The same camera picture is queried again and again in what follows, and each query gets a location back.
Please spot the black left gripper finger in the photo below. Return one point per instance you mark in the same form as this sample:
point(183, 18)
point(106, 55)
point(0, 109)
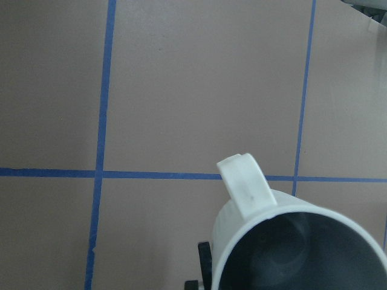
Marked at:
point(205, 257)

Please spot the white plastic mug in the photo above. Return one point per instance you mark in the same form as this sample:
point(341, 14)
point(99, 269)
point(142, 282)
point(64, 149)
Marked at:
point(267, 239)

